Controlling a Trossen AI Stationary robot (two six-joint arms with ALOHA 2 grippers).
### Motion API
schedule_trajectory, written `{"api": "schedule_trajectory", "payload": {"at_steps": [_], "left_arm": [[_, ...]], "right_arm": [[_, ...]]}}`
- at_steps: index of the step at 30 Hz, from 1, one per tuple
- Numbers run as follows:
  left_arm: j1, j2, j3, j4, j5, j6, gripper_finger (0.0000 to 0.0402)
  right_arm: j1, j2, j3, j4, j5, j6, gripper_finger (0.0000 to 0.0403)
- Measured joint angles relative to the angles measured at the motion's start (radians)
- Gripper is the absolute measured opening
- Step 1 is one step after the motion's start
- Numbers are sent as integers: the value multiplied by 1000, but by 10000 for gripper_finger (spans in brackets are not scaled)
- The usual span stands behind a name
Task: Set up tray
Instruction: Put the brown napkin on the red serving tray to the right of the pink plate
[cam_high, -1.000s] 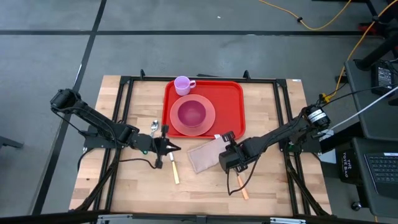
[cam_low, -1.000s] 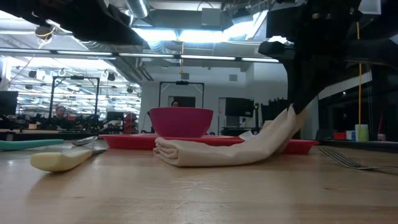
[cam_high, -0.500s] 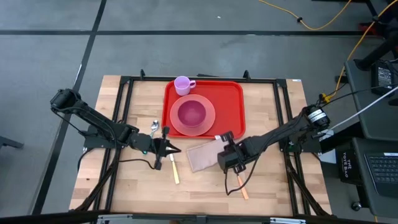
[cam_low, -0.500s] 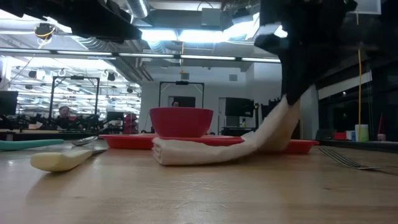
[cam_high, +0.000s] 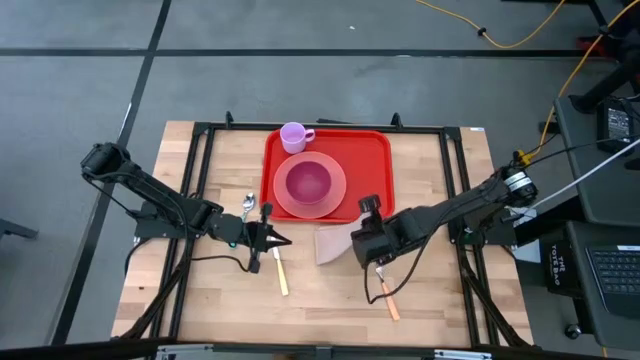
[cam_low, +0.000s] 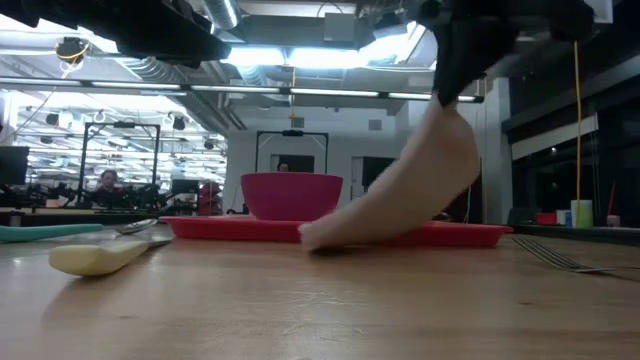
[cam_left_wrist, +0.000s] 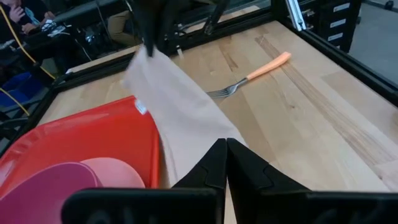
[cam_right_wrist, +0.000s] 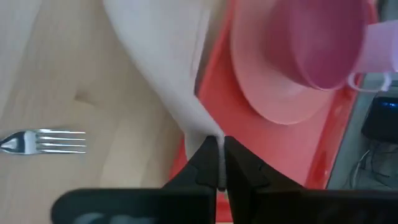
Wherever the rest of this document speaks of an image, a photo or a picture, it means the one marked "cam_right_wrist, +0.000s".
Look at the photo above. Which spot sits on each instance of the magenta bowl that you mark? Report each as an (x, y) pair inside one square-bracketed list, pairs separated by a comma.
[(320, 40)]

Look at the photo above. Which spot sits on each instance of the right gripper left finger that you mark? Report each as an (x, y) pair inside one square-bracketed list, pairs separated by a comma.
[(186, 199)]

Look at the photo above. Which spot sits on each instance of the black box with blue light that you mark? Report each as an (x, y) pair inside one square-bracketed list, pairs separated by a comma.
[(382, 121)]

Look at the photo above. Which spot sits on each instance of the beige cloth napkin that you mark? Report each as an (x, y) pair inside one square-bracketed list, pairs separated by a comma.
[(161, 46)]

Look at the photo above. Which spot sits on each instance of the red plastic tray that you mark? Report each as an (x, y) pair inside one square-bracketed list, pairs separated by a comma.
[(280, 149)]

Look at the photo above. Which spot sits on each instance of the lilac plastic cup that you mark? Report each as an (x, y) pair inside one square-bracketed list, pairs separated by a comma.
[(379, 46)]

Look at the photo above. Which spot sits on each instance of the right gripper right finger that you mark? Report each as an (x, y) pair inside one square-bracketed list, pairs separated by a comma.
[(264, 202)]

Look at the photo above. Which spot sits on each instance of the pink round plate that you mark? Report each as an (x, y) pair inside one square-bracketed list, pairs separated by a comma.
[(273, 99)]

